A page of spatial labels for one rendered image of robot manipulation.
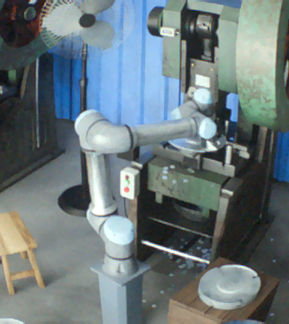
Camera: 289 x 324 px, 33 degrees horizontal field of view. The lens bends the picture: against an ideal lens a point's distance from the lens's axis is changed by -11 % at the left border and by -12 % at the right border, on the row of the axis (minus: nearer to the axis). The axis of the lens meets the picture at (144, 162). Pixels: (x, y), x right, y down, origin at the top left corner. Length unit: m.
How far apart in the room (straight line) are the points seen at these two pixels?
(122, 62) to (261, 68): 2.34
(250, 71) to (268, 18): 0.26
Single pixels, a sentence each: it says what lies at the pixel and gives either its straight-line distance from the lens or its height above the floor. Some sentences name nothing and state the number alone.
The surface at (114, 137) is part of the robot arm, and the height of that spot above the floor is 1.06.
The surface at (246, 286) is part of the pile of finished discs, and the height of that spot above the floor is 0.39.
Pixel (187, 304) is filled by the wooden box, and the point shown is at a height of 0.35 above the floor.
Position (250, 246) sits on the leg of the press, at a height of 0.03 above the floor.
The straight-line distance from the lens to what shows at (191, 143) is 2.47.
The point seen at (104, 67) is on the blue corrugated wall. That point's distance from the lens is 4.28.
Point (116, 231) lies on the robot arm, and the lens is 2.04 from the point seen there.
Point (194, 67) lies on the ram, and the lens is 2.46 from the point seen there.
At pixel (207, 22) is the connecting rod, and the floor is 1.39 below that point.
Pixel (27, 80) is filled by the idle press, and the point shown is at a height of 0.72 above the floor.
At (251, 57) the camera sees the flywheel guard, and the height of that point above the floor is 1.34.
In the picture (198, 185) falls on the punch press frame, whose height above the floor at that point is 0.61.
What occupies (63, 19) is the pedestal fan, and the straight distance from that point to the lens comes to 2.92.
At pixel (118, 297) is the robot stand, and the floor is 0.34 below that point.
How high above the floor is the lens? 1.84
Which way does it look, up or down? 28 degrees down
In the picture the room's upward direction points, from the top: 1 degrees clockwise
